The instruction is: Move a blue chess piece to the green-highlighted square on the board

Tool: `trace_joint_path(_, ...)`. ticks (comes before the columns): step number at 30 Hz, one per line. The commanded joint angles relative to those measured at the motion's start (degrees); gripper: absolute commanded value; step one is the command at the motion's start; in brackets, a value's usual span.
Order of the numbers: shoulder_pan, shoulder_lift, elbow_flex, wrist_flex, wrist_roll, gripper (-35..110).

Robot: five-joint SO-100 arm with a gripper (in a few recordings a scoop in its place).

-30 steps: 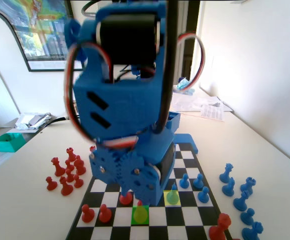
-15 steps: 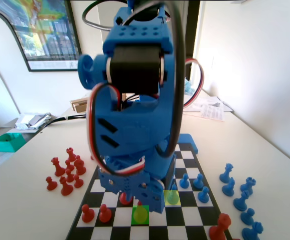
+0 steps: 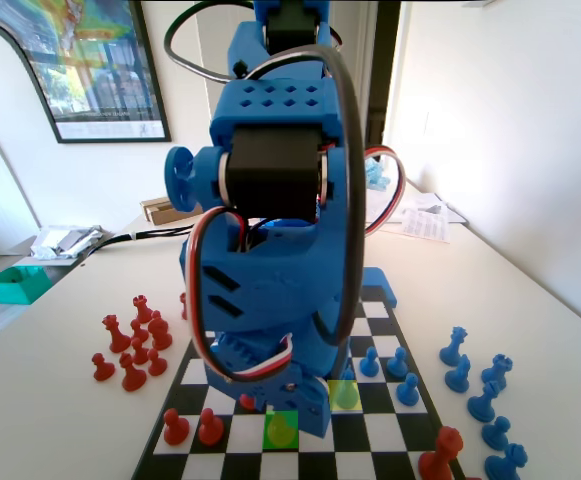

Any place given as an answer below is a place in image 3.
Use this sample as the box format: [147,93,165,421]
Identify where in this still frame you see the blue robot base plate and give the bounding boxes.
[362,267,399,309]

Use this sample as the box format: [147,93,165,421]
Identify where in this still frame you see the black framed poster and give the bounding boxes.
[19,0,174,146]

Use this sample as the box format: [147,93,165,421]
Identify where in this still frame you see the white arched board dark edge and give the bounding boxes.
[0,19,64,256]

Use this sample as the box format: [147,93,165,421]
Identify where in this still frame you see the blue plastic chess rook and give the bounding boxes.
[479,353,515,391]

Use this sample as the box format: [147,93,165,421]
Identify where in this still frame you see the blue plastic chess pawn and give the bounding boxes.
[386,345,409,380]
[395,372,420,407]
[358,345,381,379]

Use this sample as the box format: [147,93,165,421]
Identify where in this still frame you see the white door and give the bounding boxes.
[193,0,371,171]

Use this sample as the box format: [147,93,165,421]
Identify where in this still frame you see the black table cable bundle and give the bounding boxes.
[82,224,196,261]

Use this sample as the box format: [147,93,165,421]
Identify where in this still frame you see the green plastic bin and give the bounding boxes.
[0,264,54,305]

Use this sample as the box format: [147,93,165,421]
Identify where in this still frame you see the black and white chessboard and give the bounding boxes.
[129,284,469,480]

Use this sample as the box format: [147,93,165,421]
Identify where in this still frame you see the white paper sheets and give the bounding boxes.
[404,192,467,225]

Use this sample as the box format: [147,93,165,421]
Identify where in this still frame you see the blue plastic chess queen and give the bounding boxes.
[438,325,470,366]

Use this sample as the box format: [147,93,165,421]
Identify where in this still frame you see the blue patterned crumpled packet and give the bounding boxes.
[364,159,391,194]

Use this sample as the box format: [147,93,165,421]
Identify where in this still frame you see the crumpled wrapper pile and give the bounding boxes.
[29,224,116,261]

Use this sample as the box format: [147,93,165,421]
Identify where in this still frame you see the long cardboard box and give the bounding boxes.
[139,197,206,226]

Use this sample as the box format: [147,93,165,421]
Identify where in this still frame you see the red white black servo wire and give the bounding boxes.
[364,144,407,236]
[189,205,296,384]

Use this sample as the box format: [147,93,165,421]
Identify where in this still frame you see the blue plastic chess bishop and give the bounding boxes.
[466,379,500,423]
[483,441,529,480]

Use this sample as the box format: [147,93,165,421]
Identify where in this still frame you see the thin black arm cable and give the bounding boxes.
[163,0,254,81]

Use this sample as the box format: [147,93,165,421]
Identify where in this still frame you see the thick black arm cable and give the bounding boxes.
[244,43,367,347]

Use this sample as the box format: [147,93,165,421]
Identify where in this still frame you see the printed paper sheet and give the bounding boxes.
[399,207,451,245]

